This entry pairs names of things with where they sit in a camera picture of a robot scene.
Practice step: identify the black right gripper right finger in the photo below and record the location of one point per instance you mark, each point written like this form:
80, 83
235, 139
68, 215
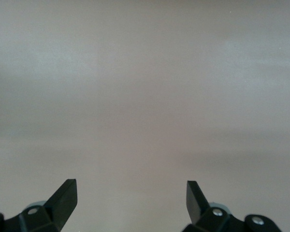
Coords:
207, 220

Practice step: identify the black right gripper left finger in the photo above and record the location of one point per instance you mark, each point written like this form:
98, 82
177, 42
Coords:
50, 212

